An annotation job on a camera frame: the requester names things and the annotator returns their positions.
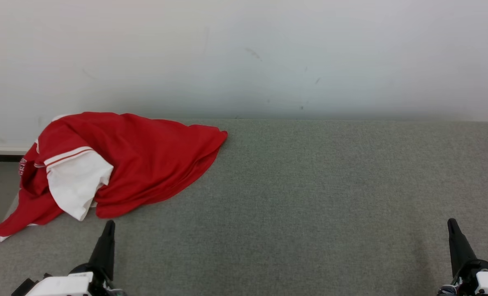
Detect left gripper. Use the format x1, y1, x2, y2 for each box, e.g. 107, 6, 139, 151
12, 220, 124, 296

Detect red white basketball jersey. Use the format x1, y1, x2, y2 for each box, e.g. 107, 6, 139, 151
0, 111, 229, 244

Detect white and black baseboard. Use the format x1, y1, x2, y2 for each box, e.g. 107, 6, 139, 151
0, 146, 30, 162

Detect grey fabric sofa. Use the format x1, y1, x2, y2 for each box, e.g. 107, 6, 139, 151
0, 119, 488, 296

